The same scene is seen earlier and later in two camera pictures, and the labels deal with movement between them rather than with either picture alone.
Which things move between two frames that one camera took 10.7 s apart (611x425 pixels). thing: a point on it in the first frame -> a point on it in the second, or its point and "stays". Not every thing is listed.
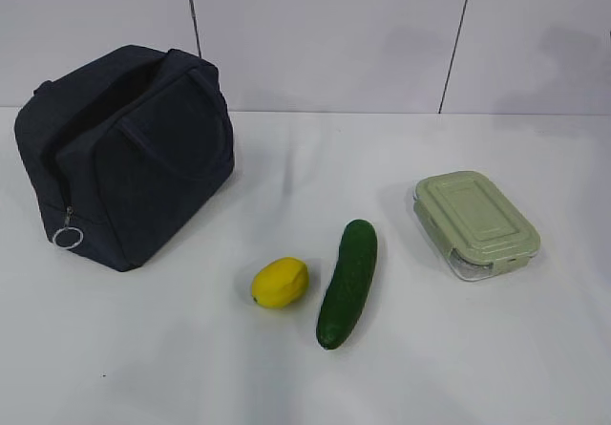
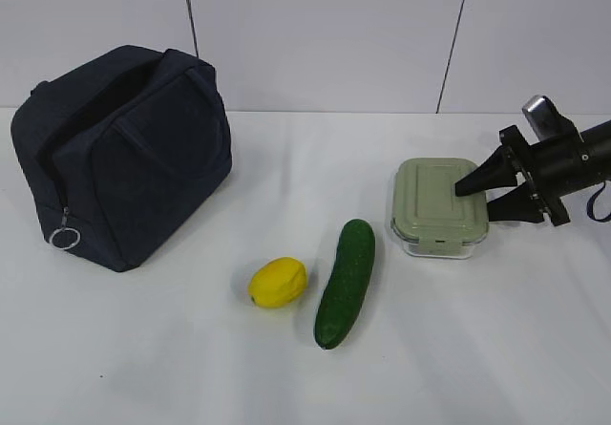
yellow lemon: [280, 282] stays
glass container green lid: [472, 226] -> [440, 206]
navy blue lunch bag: [124, 153] stays
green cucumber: [355, 265] stays
